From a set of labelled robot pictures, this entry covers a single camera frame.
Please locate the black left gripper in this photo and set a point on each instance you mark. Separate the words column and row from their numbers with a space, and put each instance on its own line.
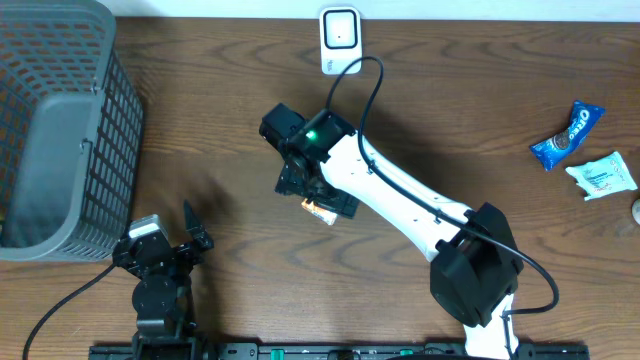
column 189, row 254

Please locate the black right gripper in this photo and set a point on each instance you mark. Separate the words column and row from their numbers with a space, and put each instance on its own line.
column 341, row 201

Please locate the orange snack box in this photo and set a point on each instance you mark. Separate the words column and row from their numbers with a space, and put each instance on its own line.
column 325, row 215

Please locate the blue Oreo cookie pack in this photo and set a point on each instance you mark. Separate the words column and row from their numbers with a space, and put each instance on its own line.
column 555, row 149

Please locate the light teal snack packet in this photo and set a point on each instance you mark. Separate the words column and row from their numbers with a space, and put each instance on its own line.
column 603, row 177

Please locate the green lid jar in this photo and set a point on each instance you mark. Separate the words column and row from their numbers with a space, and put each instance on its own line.
column 636, row 211

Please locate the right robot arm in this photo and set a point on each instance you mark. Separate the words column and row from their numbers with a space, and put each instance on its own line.
column 473, row 267

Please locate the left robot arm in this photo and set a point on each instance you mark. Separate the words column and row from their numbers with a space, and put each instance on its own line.
column 163, row 298

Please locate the white barcode scanner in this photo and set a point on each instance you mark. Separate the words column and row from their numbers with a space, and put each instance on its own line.
column 340, row 38

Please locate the grey plastic mesh basket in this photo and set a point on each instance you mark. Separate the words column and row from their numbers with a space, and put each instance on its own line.
column 71, row 132

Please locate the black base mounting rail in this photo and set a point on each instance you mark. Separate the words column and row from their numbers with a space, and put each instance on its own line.
column 251, row 351

